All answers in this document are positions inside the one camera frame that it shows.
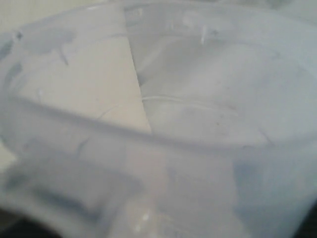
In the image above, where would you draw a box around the clear plastic measuring beaker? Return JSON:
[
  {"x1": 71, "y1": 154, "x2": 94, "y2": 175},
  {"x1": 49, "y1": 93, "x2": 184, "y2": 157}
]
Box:
[{"x1": 0, "y1": 0, "x2": 317, "y2": 238}]

